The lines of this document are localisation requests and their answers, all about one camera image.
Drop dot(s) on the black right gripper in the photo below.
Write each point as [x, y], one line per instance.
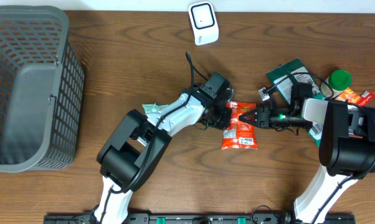
[263, 116]

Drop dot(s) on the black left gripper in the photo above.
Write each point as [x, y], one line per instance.
[218, 124]

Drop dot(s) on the red snack packet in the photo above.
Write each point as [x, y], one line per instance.
[239, 135]

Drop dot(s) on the white green packet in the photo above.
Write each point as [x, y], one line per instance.
[301, 76]

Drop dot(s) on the teal packet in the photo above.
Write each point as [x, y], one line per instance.
[152, 108]

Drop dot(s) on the green lid spice jar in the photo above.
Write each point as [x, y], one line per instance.
[336, 83]

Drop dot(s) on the small orange box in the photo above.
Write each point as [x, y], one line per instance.
[348, 95]

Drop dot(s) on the small red sachet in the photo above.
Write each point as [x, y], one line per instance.
[365, 98]

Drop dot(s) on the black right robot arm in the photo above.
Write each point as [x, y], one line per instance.
[346, 151]

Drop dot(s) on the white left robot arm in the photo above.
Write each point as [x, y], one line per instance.
[133, 151]

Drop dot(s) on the white barcode scanner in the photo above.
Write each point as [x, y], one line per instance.
[203, 23]

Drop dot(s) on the grey plastic mesh basket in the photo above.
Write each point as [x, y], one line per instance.
[41, 90]

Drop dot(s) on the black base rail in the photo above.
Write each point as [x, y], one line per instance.
[144, 218]

